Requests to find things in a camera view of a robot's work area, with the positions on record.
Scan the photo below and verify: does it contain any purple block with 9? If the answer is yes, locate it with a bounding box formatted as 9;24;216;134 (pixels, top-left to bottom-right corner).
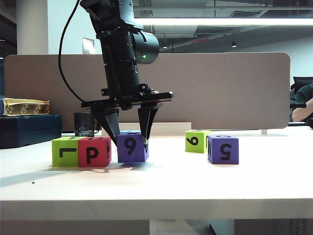
117;133;150;164

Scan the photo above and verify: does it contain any brown desk divider panel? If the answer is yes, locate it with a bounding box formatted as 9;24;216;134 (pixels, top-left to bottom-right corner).
4;52;291;131

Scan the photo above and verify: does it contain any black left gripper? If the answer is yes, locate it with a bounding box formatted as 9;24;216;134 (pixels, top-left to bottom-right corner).
81;84;175;150

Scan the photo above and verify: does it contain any black mug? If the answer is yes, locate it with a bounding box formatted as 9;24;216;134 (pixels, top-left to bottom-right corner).
74;112;102;137

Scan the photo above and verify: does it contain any red block with P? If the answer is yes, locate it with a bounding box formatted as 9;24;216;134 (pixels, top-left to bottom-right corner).
78;136;112;168

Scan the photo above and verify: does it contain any lime green block with L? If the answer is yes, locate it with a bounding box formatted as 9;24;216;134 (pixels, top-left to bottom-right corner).
52;137;80;168

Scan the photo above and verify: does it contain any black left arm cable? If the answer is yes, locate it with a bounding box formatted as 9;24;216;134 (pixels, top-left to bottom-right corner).
58;0;85;102

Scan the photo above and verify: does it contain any lime green block with 6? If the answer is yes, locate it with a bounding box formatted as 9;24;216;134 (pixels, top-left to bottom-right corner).
185;129;211;154

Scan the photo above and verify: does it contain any black office chair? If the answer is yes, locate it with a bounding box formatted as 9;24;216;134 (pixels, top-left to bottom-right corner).
293;76;313;87

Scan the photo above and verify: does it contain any dark blue case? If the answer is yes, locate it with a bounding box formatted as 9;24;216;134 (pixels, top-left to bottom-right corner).
0;114;63;149

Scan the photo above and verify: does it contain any bare person forearm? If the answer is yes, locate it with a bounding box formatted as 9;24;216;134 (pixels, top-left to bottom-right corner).
292;97;313;122

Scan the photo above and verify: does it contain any under-table vent grille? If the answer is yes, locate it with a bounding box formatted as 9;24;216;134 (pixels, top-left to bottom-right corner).
288;218;310;235

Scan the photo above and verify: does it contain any framed wall sign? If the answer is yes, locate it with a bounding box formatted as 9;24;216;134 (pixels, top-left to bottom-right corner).
82;37;95;55

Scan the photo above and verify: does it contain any person in green shirt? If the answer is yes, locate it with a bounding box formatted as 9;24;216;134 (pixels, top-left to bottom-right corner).
290;83;313;116

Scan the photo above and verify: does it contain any yellow patterned box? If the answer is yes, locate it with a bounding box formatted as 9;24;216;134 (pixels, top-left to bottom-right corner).
3;97;51;117

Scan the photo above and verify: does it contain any ceiling light strip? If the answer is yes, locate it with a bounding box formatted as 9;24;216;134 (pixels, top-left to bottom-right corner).
133;18;313;26

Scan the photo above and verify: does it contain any white under-table column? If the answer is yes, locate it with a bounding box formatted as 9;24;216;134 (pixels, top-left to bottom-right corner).
149;219;235;235

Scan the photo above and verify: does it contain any purple block with 5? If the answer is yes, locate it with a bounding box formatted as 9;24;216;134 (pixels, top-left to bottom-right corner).
207;134;240;165

